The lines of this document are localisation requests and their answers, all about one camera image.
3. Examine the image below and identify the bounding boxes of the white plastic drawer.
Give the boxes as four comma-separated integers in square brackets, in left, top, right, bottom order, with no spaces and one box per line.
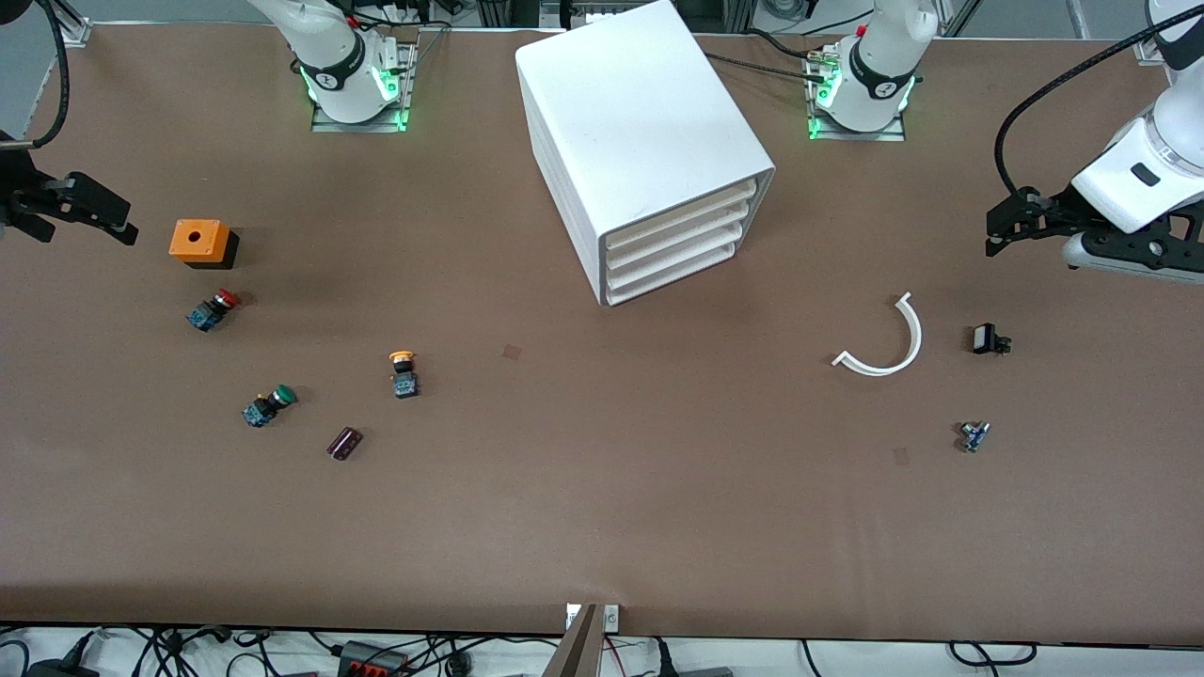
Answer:
[605,181,758,253]
[605,240,739,308]
[605,200,756,271]
[605,221,749,289]

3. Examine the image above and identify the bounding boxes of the orange push button switch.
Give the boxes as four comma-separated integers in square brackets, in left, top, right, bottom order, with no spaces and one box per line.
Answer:
[388,350,421,401]

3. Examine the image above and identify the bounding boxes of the white drawer cabinet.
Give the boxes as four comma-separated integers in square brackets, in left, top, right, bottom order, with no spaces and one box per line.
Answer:
[515,0,777,308]

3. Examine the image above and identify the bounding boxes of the orange box with hole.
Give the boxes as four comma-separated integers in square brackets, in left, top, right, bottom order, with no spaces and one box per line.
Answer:
[169,219,240,271]

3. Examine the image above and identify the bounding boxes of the white curved plastic strip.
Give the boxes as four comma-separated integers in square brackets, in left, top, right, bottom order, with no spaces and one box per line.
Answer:
[832,292,924,378]

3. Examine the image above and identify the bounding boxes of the black power strip red switches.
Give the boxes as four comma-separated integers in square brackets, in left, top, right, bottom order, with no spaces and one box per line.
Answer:
[339,640,411,677]

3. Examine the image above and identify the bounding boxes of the brown beam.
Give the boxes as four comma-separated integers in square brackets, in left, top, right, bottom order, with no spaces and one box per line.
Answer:
[543,604,601,677]

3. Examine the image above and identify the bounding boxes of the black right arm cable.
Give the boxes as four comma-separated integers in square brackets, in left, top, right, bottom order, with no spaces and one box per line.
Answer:
[33,0,71,150]

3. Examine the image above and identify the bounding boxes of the red push button switch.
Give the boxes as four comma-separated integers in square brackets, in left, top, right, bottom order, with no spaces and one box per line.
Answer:
[186,290,242,333]

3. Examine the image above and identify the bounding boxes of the aluminium table corner bracket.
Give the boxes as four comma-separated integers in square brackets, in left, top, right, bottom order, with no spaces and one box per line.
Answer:
[56,0,93,46]

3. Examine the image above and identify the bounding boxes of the green push button switch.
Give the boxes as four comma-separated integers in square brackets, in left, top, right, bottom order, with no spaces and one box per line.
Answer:
[242,384,299,429]

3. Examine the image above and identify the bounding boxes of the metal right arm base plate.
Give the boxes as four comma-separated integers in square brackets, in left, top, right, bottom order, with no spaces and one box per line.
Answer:
[310,42,420,134]

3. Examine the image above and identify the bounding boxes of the black base supply cable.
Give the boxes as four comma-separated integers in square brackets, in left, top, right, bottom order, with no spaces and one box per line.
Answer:
[704,28,838,86]

